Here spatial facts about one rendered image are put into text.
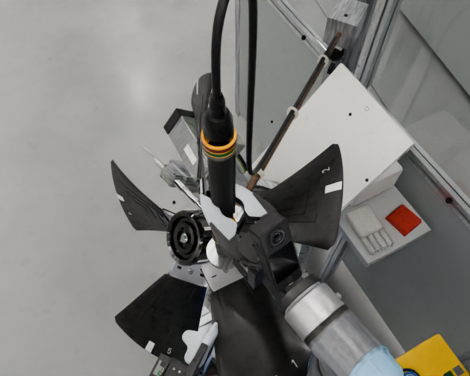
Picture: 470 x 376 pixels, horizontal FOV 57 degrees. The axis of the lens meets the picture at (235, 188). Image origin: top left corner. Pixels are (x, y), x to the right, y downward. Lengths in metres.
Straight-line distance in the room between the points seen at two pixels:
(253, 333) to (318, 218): 0.28
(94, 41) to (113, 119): 0.74
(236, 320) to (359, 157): 0.44
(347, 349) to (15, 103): 2.78
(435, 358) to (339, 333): 0.54
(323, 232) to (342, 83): 0.43
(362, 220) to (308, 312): 0.83
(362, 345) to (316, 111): 0.63
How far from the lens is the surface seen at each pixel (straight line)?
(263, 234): 0.54
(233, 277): 0.93
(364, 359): 0.58
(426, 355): 1.09
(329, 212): 0.75
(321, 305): 0.59
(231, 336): 0.91
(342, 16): 1.10
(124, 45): 3.26
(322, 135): 1.05
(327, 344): 0.59
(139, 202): 1.12
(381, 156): 0.98
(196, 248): 0.92
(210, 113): 0.49
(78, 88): 3.05
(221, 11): 0.42
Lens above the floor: 2.07
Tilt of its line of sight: 59 degrees down
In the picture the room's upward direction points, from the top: straight up
